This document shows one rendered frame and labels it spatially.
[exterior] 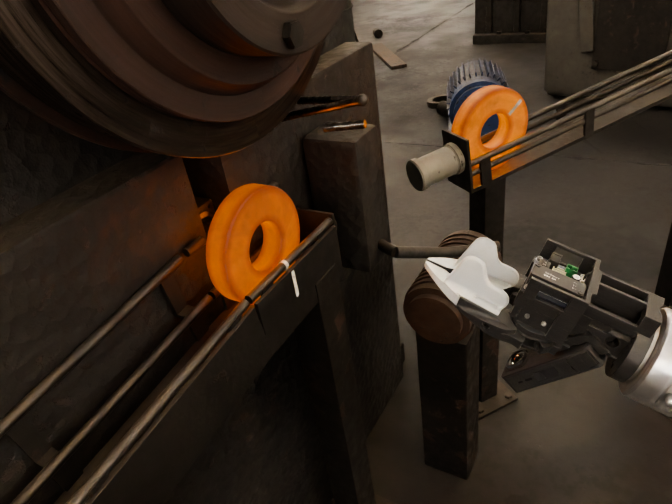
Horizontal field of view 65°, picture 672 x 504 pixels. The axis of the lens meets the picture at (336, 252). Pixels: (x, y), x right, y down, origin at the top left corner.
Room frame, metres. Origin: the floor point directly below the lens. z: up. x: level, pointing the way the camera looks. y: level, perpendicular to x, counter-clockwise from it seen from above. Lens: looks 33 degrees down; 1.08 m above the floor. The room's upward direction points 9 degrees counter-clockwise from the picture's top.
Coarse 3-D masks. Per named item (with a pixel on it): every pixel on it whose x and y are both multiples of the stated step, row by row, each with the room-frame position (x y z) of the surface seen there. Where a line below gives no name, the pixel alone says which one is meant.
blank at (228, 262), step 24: (240, 192) 0.59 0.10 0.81; (264, 192) 0.60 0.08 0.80; (216, 216) 0.56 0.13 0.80; (240, 216) 0.56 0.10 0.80; (264, 216) 0.59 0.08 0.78; (288, 216) 0.63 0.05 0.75; (216, 240) 0.54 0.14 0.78; (240, 240) 0.55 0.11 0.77; (264, 240) 0.62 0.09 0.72; (288, 240) 0.62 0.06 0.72; (216, 264) 0.53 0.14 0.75; (240, 264) 0.54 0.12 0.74; (264, 264) 0.59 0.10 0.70; (216, 288) 0.54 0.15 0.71; (240, 288) 0.53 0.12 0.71
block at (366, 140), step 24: (312, 144) 0.77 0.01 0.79; (336, 144) 0.75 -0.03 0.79; (360, 144) 0.74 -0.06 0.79; (312, 168) 0.77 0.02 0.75; (336, 168) 0.75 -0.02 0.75; (360, 168) 0.73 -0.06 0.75; (312, 192) 0.78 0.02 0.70; (336, 192) 0.75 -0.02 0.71; (360, 192) 0.73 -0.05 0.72; (336, 216) 0.76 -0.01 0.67; (360, 216) 0.73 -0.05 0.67; (384, 216) 0.78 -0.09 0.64; (360, 240) 0.73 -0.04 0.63; (360, 264) 0.74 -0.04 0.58
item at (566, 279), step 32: (544, 256) 0.42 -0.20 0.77; (544, 288) 0.37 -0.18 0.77; (576, 288) 0.36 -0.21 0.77; (608, 288) 0.36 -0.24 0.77; (640, 288) 0.36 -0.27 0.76; (512, 320) 0.38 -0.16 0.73; (544, 320) 0.37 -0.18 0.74; (576, 320) 0.35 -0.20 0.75; (608, 320) 0.35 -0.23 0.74; (640, 320) 0.34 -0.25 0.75; (544, 352) 0.36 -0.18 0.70; (608, 352) 0.35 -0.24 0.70; (640, 352) 0.32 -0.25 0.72
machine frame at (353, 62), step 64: (320, 64) 0.90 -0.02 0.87; (0, 128) 0.51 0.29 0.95; (0, 192) 0.49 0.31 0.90; (64, 192) 0.53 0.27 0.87; (128, 192) 0.53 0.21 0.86; (192, 192) 0.60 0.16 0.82; (384, 192) 1.01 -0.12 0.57; (0, 256) 0.41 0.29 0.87; (64, 256) 0.46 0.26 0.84; (128, 256) 0.51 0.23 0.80; (192, 256) 0.57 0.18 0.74; (384, 256) 0.98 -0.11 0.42; (0, 320) 0.39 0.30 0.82; (64, 320) 0.43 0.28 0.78; (128, 320) 0.48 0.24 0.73; (384, 320) 0.96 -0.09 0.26; (0, 384) 0.37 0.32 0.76; (64, 384) 0.41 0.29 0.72; (256, 384) 0.61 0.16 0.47; (384, 384) 0.93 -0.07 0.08; (0, 448) 0.35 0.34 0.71; (256, 448) 0.57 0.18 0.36; (320, 448) 0.70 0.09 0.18
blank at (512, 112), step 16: (480, 96) 0.90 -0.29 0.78; (496, 96) 0.91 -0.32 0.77; (512, 96) 0.92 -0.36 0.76; (464, 112) 0.90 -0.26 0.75; (480, 112) 0.90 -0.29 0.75; (496, 112) 0.91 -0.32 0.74; (512, 112) 0.92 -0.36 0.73; (464, 128) 0.89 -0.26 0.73; (480, 128) 0.90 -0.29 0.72; (512, 128) 0.92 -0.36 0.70; (480, 144) 0.90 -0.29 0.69; (496, 144) 0.92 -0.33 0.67
